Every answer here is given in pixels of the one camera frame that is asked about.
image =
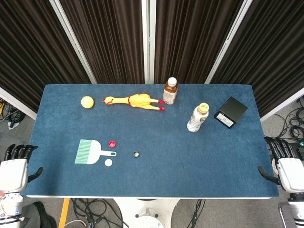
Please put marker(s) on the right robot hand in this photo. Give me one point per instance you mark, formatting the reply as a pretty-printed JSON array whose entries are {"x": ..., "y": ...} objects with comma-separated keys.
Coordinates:
[{"x": 292, "y": 174}]

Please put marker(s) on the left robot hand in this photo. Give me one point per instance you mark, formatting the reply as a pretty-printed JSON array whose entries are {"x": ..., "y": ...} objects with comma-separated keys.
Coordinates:
[{"x": 13, "y": 173}]

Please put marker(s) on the green white brush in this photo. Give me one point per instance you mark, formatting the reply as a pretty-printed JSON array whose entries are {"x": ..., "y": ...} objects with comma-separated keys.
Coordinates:
[{"x": 91, "y": 152}]

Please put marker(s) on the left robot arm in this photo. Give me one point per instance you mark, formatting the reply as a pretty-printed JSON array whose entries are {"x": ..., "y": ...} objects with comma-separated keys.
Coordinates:
[{"x": 9, "y": 209}]

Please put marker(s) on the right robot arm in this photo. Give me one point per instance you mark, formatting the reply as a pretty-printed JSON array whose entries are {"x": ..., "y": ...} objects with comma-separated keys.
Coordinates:
[{"x": 295, "y": 210}]

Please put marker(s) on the red bottle cap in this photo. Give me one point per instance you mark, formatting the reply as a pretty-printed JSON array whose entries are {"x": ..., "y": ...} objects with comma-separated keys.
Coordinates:
[{"x": 112, "y": 144}]

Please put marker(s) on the white drink bottle yellow cap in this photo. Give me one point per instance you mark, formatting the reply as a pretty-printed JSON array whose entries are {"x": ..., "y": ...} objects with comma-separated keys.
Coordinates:
[{"x": 198, "y": 118}]

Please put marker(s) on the small black round object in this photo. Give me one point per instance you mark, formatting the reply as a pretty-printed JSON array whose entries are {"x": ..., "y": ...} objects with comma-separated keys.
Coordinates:
[{"x": 136, "y": 154}]

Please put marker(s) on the brown tea bottle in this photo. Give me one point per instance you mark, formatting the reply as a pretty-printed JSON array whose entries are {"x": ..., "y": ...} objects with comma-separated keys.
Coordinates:
[{"x": 170, "y": 93}]

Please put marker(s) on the black bag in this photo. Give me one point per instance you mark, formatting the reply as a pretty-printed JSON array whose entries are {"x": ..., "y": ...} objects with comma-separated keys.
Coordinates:
[{"x": 39, "y": 217}]

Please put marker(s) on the black box with label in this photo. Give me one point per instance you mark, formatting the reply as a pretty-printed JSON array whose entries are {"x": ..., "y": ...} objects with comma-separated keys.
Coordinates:
[{"x": 231, "y": 115}]

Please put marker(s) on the yellow ball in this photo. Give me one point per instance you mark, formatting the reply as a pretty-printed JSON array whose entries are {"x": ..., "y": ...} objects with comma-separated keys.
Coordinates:
[{"x": 87, "y": 102}]

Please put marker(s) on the dark pleated curtain panel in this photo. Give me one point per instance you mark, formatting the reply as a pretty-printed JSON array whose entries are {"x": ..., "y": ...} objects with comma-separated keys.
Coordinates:
[
  {"x": 190, "y": 38},
  {"x": 273, "y": 52},
  {"x": 111, "y": 40},
  {"x": 31, "y": 52}
]

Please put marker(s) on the blue table cloth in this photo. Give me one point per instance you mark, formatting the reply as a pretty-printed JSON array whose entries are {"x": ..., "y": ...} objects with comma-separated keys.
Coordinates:
[{"x": 166, "y": 171}]

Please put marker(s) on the yellow rubber chicken toy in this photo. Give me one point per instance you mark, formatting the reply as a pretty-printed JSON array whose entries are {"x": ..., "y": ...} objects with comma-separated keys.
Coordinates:
[{"x": 140, "y": 101}]

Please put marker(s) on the white partition frame rail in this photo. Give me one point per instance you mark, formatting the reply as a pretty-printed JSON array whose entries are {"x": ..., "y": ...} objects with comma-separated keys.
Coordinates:
[
  {"x": 282, "y": 105},
  {"x": 16, "y": 103}
]

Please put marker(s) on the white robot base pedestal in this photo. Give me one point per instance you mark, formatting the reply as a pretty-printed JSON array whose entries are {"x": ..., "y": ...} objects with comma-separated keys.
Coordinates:
[{"x": 147, "y": 212}]

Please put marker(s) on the white partition frame post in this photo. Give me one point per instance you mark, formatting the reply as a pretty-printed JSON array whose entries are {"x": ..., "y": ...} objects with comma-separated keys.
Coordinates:
[
  {"x": 228, "y": 41},
  {"x": 148, "y": 40},
  {"x": 73, "y": 41}
]

